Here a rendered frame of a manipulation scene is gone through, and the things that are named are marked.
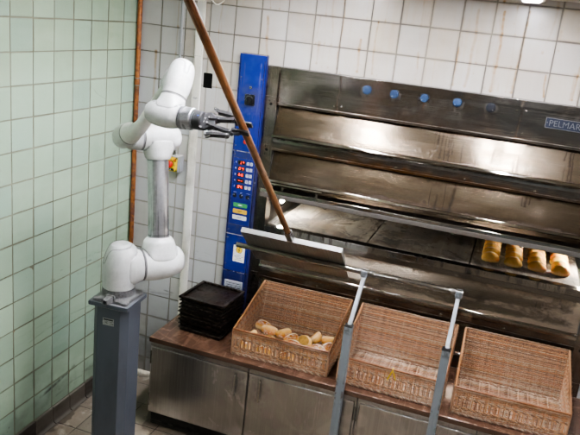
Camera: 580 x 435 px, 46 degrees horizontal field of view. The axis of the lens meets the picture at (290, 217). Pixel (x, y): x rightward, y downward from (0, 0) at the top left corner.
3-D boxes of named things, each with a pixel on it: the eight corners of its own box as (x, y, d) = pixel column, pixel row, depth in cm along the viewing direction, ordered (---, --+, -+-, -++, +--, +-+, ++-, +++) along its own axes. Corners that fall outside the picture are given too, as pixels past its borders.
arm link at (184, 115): (180, 133, 272) (194, 135, 271) (173, 120, 264) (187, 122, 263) (189, 114, 276) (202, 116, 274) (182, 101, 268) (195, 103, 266)
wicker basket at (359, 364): (355, 343, 403) (362, 300, 395) (451, 368, 387) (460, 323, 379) (333, 381, 359) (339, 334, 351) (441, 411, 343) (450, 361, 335)
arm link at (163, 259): (135, 277, 340) (176, 273, 352) (146, 285, 327) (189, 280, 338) (132, 121, 329) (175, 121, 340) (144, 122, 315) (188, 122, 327)
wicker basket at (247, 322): (259, 319, 420) (263, 278, 412) (349, 341, 405) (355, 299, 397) (228, 353, 376) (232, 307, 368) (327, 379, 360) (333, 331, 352)
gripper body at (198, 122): (201, 116, 273) (222, 119, 271) (193, 134, 270) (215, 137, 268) (195, 104, 267) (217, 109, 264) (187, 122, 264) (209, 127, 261)
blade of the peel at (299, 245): (341, 253, 344) (343, 248, 345) (240, 231, 359) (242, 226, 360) (349, 279, 375) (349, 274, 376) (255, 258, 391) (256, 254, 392)
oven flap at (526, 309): (260, 265, 413) (267, 233, 413) (575, 337, 362) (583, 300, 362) (258, 265, 408) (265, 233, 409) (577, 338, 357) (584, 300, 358)
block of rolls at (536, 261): (487, 233, 439) (488, 224, 438) (565, 248, 426) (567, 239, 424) (480, 261, 384) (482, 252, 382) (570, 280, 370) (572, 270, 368)
